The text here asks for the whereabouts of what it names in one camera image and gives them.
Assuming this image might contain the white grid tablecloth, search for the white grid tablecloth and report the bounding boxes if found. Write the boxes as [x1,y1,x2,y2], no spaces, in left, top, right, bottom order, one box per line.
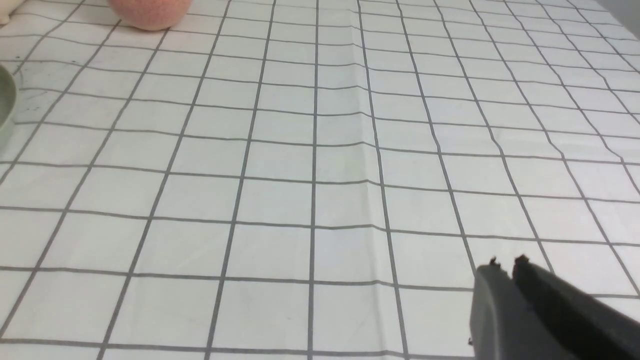
[0,0,639,360]

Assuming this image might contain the pink peach with leaf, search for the pink peach with leaf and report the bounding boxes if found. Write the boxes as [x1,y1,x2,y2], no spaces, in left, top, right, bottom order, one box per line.
[107,0,193,31]

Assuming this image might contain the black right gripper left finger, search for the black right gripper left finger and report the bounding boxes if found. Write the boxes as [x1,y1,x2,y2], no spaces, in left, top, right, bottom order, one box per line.
[469,257,577,360]

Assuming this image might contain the light green round plate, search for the light green round plate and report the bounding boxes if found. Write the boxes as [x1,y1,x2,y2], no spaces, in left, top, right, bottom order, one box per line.
[0,65,19,149]

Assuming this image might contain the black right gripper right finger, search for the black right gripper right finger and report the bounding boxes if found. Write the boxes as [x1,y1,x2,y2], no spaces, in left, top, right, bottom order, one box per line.
[512,255,640,360]

